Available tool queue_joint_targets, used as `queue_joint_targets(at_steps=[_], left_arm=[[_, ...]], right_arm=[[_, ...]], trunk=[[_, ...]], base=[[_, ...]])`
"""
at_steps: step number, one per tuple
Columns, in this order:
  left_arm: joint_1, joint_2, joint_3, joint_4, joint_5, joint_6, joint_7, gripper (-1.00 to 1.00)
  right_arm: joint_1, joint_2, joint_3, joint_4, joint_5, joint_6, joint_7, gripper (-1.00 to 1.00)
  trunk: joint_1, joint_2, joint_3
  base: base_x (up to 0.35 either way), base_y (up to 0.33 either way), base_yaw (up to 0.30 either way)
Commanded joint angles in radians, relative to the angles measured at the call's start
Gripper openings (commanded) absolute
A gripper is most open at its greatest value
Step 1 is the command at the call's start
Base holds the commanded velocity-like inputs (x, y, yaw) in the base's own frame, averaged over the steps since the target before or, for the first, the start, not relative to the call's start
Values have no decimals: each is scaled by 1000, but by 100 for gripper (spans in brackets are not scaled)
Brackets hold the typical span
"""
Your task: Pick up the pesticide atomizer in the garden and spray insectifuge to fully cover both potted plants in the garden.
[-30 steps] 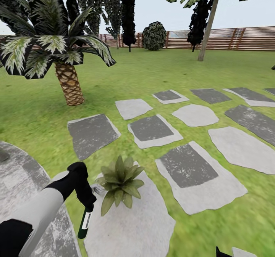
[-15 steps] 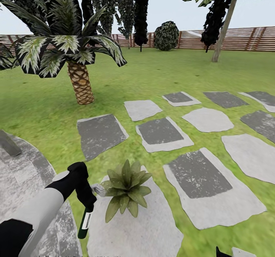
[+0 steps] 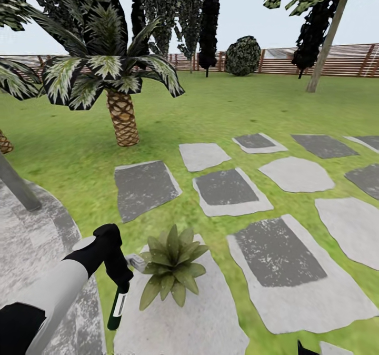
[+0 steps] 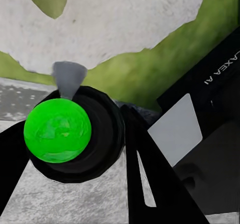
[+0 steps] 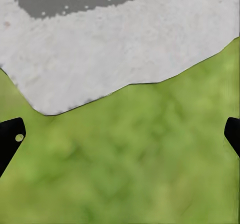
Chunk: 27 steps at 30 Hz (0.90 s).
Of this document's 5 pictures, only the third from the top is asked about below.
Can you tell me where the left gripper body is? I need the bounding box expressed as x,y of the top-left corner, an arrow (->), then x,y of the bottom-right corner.
105,254 -> 134,288

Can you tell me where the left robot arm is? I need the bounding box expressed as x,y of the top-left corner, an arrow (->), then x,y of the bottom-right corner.
0,223 -> 145,355

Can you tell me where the insectifuge atomizer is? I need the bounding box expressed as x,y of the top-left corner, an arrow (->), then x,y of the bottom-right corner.
107,288 -> 127,330

